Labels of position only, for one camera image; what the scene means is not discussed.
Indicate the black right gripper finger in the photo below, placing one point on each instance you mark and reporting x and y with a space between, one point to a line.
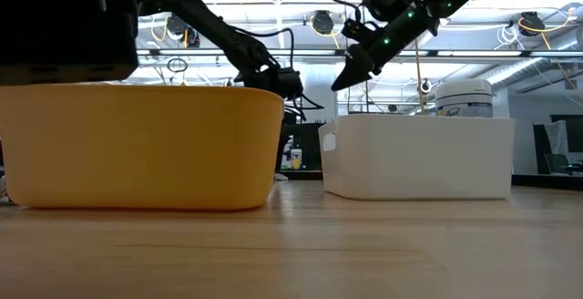
355 71

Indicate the white plastic bin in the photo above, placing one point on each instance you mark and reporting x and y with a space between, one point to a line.
416 157

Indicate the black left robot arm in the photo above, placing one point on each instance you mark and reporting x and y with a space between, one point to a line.
68 25

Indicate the white column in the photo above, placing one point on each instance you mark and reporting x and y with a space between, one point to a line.
314 73

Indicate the round black white sensor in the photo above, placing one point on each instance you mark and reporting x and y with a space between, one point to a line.
425 87

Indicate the ceiling light bar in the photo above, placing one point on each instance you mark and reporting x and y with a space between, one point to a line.
478 53

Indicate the black cabinet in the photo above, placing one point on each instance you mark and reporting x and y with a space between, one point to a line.
312 146

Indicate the small white yellow bottle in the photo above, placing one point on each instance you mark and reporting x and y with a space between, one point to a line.
296 159

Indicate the white wipes canister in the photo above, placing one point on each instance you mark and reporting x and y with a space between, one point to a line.
463 100

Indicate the yellow plastic bin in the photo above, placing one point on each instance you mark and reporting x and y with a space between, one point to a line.
136 148

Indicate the black partition panel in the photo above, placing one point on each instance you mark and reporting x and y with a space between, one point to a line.
542 151

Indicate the black monitor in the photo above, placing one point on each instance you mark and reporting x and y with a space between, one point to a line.
575 132

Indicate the black office chair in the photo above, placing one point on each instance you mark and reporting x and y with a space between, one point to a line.
555 164

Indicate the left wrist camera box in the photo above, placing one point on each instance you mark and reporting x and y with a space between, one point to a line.
289 84

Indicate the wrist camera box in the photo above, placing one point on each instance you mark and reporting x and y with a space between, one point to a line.
289 84
354 29

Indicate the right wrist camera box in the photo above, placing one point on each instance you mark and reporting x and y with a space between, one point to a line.
354 29

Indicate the grey ceiling duct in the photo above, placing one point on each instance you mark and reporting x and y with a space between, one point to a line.
510 73

